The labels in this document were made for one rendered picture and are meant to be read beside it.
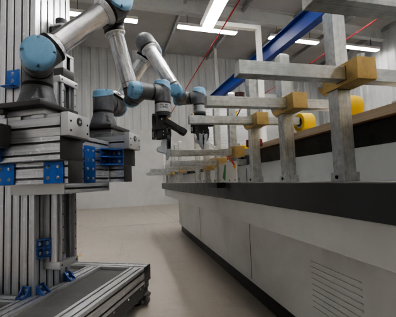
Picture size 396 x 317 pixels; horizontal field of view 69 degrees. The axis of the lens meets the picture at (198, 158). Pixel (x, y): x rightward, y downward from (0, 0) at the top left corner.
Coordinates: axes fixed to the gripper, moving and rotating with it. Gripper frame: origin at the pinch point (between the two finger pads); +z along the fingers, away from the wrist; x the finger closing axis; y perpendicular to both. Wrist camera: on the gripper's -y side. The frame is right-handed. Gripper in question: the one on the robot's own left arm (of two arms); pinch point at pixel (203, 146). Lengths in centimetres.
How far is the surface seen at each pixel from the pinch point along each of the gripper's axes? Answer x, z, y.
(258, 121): 16, -2, -59
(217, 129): -6.1, -9.3, -6.0
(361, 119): 9, 3, -93
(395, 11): 54, -2, -120
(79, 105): -100, -220, 771
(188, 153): 25.9, 6.9, -24.5
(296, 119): -2, -4, -62
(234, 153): 7.5, 7.8, -35.2
